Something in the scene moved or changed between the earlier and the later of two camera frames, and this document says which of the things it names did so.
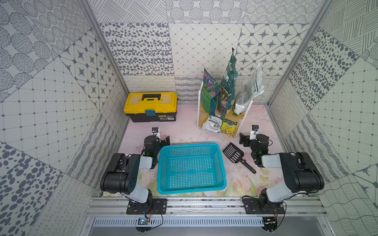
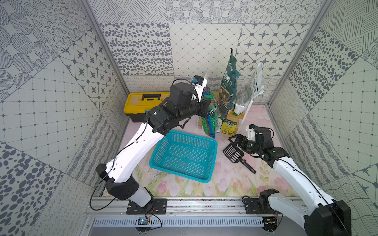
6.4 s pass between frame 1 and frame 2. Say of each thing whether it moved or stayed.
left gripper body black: moved
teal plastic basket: moved
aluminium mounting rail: stayed
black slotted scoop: stayed
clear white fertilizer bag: stayed
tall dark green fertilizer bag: stayed
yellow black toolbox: stayed
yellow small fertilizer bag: stayed
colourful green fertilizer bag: moved
